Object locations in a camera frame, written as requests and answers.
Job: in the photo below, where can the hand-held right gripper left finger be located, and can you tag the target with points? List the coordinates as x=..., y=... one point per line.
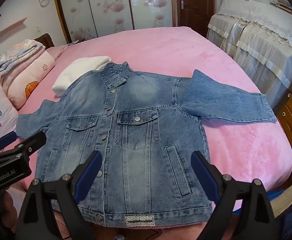
x=89, y=172

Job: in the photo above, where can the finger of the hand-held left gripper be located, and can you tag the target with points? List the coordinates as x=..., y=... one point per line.
x=33, y=142
x=7, y=138

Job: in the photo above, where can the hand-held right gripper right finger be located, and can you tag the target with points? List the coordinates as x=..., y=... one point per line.
x=203, y=176

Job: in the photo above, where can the blue denim jacket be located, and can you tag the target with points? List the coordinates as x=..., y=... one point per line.
x=141, y=120

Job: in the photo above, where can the pink pillow with bag print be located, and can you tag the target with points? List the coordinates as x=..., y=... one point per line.
x=1, y=115

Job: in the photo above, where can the white fluffy folded garment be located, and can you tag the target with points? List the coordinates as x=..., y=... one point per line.
x=78, y=72

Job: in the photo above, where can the floral folded quilt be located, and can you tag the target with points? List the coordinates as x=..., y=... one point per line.
x=13, y=55

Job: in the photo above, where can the beige cloth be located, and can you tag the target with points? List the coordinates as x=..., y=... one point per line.
x=289, y=197

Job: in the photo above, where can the dark wooden headboard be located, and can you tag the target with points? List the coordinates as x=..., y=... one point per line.
x=46, y=40

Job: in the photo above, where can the small flat packet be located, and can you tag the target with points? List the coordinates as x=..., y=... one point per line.
x=71, y=43

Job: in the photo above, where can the pink bed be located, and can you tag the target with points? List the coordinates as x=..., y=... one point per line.
x=176, y=52

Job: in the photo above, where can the lace covered furniture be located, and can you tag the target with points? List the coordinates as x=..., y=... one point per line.
x=261, y=47

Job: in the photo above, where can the floral sliding door wardrobe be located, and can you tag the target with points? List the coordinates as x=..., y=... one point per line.
x=111, y=5

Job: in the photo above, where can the brown wooden door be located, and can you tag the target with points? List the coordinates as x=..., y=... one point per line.
x=196, y=2

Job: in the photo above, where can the stack of books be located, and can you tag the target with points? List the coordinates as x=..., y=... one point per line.
x=281, y=3

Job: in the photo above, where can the beige wall shelf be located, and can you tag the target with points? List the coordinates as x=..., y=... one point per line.
x=13, y=27

